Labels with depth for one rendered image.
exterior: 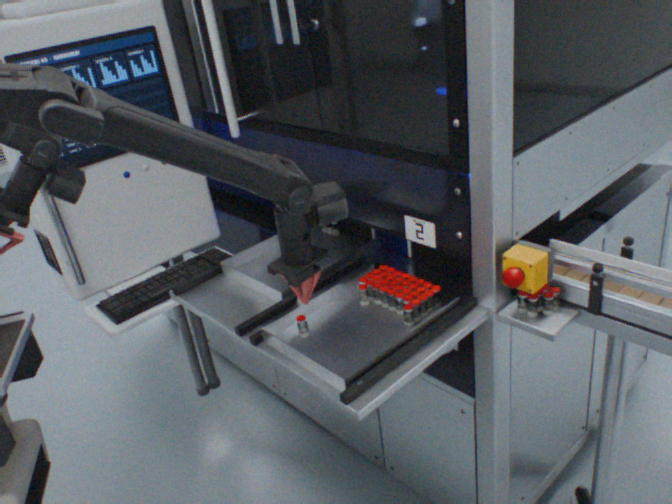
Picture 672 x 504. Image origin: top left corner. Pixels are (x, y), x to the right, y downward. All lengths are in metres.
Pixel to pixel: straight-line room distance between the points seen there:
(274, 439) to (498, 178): 1.49
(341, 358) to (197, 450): 1.28
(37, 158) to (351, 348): 0.71
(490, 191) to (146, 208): 1.05
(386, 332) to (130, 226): 0.89
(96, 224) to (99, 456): 1.08
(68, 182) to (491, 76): 0.84
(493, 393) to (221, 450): 1.23
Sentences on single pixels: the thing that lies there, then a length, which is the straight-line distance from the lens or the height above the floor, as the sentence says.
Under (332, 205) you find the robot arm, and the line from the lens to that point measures 1.03.
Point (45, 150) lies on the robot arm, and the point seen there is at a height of 1.34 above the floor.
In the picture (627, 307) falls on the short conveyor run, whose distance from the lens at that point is 1.27.
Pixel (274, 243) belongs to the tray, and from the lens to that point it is 1.66.
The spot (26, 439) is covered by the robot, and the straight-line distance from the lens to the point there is 1.42.
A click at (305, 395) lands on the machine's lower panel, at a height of 0.20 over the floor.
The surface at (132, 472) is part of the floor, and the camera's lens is 2.43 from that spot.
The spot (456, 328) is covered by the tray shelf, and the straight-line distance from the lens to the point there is 1.25.
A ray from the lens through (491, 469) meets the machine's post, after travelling 1.63.
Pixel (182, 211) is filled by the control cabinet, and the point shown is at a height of 0.94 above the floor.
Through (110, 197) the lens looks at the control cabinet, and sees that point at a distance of 1.78.
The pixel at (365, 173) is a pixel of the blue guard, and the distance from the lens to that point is 1.39.
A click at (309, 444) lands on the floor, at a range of 2.28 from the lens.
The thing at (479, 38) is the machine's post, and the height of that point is 1.44.
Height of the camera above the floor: 1.62
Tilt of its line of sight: 28 degrees down
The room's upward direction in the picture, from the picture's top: 8 degrees counter-clockwise
